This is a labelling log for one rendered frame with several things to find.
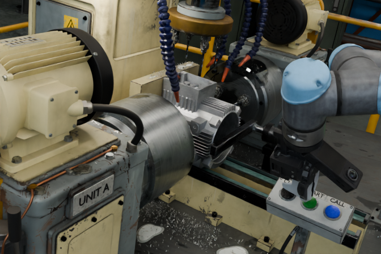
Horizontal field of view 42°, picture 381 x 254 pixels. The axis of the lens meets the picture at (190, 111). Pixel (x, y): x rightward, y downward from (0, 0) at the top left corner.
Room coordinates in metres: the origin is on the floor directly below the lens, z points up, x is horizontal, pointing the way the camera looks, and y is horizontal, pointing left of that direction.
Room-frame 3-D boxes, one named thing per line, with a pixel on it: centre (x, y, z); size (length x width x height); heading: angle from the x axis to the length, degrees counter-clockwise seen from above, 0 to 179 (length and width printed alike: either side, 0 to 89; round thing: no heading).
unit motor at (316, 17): (1.87, -0.36, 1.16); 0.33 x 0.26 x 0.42; 151
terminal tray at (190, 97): (1.35, 0.01, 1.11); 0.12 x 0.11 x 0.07; 61
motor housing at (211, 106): (1.33, -0.02, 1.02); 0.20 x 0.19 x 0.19; 61
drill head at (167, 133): (1.02, 0.15, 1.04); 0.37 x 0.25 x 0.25; 151
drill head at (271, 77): (1.62, -0.18, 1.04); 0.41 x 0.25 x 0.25; 151
